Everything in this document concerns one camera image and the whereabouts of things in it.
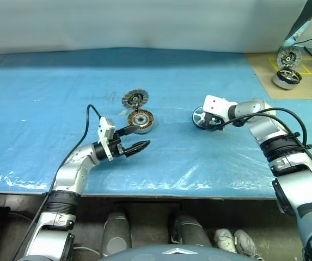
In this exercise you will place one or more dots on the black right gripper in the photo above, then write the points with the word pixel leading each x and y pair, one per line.
pixel 213 121

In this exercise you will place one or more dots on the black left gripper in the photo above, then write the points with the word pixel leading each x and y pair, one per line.
pixel 116 146

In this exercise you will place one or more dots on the copper wound motor stator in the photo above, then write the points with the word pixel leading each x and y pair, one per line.
pixel 147 127

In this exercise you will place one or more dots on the silver motor rotor housing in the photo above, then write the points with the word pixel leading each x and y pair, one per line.
pixel 279 81
pixel 198 117

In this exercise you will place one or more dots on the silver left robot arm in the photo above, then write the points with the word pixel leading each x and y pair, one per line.
pixel 74 168

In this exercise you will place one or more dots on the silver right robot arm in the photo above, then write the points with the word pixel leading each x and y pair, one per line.
pixel 289 163

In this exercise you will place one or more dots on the small beige tape piece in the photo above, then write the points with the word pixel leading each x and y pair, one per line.
pixel 122 112

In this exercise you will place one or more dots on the blue plastic table cover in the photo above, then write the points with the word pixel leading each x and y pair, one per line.
pixel 172 81

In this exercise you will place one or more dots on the brown cardboard sheet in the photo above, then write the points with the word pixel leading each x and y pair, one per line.
pixel 262 70

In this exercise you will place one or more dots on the dark rounded robot leg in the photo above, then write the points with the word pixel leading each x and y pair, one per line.
pixel 191 231
pixel 116 233

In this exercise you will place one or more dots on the white sneaker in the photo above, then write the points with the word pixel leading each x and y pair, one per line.
pixel 225 240
pixel 247 243

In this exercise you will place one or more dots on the grey robot torso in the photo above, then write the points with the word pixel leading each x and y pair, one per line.
pixel 172 253

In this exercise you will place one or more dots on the grey tripod stand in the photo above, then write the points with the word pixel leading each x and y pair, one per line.
pixel 302 24

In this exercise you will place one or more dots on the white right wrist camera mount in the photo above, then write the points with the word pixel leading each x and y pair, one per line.
pixel 215 104

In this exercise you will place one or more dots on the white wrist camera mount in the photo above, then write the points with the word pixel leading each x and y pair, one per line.
pixel 106 130
pixel 215 104

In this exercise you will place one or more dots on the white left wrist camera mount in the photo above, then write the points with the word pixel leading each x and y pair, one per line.
pixel 106 130

